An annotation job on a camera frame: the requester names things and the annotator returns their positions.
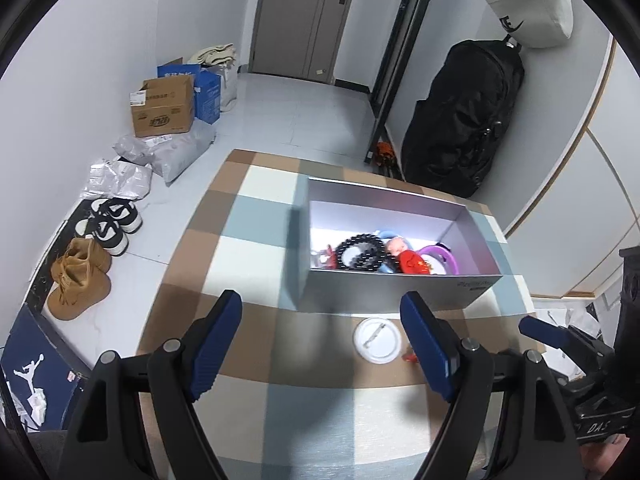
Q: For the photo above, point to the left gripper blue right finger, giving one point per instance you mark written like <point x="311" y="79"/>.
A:
<point x="461" y="371"/>

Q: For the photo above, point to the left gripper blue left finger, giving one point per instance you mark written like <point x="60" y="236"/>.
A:
<point x="179" y="372"/>

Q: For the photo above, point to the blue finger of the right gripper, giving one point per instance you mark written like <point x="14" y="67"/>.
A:
<point x="548" y="334"/>

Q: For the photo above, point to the white round lid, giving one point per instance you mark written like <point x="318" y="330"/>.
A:
<point x="377" y="340"/>

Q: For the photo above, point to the red round ornament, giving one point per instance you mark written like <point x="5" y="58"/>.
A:
<point x="411" y="262"/>

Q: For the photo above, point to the pink pig toy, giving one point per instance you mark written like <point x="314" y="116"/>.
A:
<point x="395" y="246"/>

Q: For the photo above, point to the checkered table mat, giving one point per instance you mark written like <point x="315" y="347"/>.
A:
<point x="294" y="399"/>

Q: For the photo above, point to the tan suede boot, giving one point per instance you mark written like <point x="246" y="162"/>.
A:
<point x="82" y="250"/>
<point x="79" y="285"/>

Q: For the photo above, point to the navy jordan shoe box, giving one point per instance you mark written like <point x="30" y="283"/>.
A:
<point x="44" y="377"/>

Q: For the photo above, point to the black white sneaker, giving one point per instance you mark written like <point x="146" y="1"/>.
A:
<point x="105" y="231"/>
<point x="122" y="211"/>

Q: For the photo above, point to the grey cardboard box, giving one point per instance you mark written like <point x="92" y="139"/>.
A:
<point x="359" y="248"/>

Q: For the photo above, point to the white plastic packaging bag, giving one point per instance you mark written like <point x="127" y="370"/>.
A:
<point x="117" y="179"/>

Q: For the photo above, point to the grey plastic parcel bag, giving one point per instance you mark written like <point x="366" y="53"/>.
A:
<point x="169" y="155"/>

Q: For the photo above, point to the black large bag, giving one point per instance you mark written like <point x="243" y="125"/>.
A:
<point x="455" y="132"/>

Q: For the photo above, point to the brown cardboard box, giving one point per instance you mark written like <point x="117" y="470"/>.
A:
<point x="163" y="106"/>

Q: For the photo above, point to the blue cardboard box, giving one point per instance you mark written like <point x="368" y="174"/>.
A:
<point x="207" y="88"/>

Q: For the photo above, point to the beige cloth bag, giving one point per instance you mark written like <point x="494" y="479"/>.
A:
<point x="221" y="60"/>

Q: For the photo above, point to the black metal stand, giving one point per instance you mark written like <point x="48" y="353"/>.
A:
<point x="405" y="30"/>

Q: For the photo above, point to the white canvas tote bag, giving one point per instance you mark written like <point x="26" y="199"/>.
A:
<point x="530" y="0"/>

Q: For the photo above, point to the grey door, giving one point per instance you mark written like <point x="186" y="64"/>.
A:
<point x="298" y="38"/>

